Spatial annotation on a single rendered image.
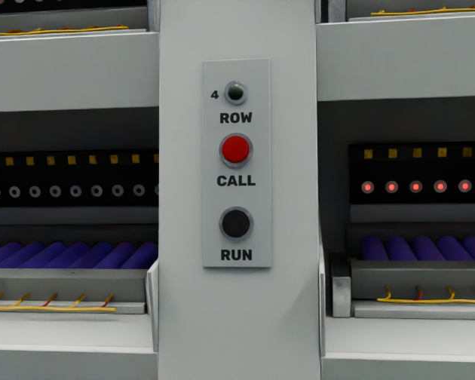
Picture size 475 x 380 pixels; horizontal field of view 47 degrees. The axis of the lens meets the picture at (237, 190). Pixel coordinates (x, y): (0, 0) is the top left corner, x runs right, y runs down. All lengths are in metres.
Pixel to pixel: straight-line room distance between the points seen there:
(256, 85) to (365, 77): 0.06
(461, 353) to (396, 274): 0.08
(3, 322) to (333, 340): 0.22
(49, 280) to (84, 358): 0.08
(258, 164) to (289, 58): 0.07
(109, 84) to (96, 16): 0.10
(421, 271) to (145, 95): 0.22
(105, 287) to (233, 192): 0.13
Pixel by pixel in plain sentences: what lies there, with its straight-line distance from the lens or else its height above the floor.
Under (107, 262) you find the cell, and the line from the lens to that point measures 0.43.
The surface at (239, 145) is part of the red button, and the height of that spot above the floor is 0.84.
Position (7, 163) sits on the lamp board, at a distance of 0.56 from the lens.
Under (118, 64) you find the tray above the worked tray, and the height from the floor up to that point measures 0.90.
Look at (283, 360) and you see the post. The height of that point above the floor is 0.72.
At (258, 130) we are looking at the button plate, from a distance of 0.32.
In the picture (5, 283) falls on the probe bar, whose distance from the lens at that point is 0.42.
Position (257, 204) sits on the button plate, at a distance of 0.31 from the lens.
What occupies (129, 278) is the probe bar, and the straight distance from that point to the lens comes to 0.38.
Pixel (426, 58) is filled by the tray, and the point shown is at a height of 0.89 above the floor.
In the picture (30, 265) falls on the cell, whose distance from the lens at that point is 0.45.
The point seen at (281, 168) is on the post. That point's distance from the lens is 0.32.
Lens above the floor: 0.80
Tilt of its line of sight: 4 degrees up
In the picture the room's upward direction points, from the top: straight up
